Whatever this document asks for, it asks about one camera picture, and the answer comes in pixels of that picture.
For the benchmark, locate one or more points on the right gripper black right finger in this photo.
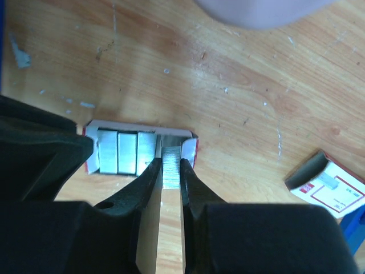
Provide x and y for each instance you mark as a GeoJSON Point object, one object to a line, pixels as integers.
{"type": "Point", "coordinates": [222, 237]}

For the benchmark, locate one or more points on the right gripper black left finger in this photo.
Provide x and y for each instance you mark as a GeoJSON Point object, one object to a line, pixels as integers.
{"type": "Point", "coordinates": [118, 235]}

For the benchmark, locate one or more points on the red staple box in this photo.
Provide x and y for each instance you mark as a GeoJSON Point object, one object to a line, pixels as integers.
{"type": "Point", "coordinates": [322, 181]}

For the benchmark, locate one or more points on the silver staple strips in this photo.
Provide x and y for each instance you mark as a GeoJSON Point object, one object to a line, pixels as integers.
{"type": "Point", "coordinates": [128, 149]}

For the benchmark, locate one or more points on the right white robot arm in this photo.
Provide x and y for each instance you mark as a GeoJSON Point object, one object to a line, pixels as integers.
{"type": "Point", "coordinates": [40, 151]}

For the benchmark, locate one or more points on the pink plastic basket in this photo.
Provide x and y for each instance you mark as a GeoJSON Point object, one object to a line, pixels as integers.
{"type": "Point", "coordinates": [260, 14]}

